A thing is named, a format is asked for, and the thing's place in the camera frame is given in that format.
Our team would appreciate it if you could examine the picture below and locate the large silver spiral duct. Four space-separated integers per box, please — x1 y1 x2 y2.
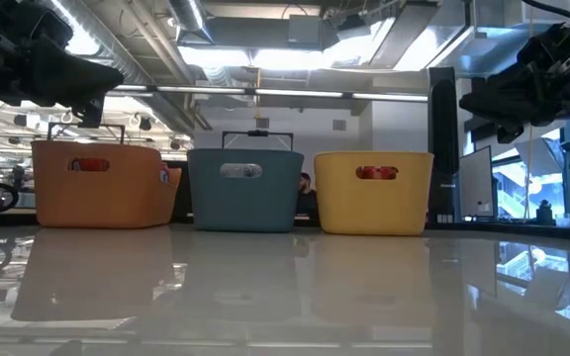
42 0 212 134

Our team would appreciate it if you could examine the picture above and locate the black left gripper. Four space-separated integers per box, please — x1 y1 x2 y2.
0 0 125 107

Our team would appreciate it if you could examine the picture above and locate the grey ceiling box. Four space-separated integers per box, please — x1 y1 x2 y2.
288 14 324 50

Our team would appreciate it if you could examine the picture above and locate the tall black column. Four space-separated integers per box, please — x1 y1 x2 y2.
427 66 461 224

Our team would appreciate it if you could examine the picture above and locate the white board panel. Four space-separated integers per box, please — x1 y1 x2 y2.
457 145 495 220

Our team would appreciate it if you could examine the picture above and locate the black aluminium table frame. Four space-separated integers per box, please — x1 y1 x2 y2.
0 211 570 242

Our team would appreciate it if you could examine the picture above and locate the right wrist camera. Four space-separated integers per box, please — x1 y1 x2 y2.
495 123 526 145

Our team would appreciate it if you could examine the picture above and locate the long ceiling light strip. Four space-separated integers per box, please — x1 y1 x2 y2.
106 83 429 104

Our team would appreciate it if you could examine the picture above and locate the yellow plastic bin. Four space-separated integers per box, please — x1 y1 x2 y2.
313 150 435 237

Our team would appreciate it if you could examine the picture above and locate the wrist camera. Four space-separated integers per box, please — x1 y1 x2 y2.
70 96 106 130
495 123 526 145

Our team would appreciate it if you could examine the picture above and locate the small dark figurine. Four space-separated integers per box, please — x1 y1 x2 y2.
535 199 553 226

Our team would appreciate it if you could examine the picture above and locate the short silver duct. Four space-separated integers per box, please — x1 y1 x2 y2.
168 0 216 45

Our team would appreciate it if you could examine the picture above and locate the person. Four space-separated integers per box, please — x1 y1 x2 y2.
294 171 320 222

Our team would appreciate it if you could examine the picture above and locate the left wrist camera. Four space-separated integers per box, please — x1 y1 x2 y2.
70 96 106 130

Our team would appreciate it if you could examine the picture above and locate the white angled panel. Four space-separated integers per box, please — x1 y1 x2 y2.
514 136 566 177

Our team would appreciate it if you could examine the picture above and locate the blue plastic bin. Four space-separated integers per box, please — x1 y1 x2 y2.
186 147 306 233

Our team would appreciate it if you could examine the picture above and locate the orange plastic bin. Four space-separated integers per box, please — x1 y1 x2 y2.
31 139 183 230

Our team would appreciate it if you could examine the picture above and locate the black metal frame stand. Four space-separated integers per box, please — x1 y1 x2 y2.
221 129 295 152

